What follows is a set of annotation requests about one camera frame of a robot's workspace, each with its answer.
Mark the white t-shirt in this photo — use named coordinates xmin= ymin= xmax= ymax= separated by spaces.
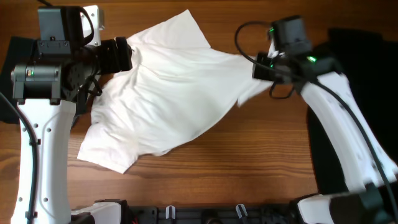
xmin=78 ymin=11 xmax=271 ymax=173

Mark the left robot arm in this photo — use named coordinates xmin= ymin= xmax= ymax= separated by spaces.
xmin=11 ymin=5 xmax=132 ymax=223

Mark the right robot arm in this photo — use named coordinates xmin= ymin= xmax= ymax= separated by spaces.
xmin=253 ymin=16 xmax=397 ymax=223

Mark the black folded garment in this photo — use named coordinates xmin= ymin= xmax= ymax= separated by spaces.
xmin=1 ymin=36 xmax=36 ymax=124

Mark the black garment on right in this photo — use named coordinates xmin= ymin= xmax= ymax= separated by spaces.
xmin=307 ymin=28 xmax=397 ymax=194

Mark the right black cable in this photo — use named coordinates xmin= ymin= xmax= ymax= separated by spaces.
xmin=234 ymin=21 xmax=398 ymax=218

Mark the black cable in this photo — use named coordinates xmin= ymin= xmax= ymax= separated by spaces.
xmin=234 ymin=21 xmax=398 ymax=218
xmin=0 ymin=91 xmax=40 ymax=224

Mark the left black cable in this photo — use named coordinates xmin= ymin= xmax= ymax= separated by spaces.
xmin=0 ymin=91 xmax=40 ymax=224

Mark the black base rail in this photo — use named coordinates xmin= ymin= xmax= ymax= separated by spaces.
xmin=70 ymin=198 xmax=299 ymax=224

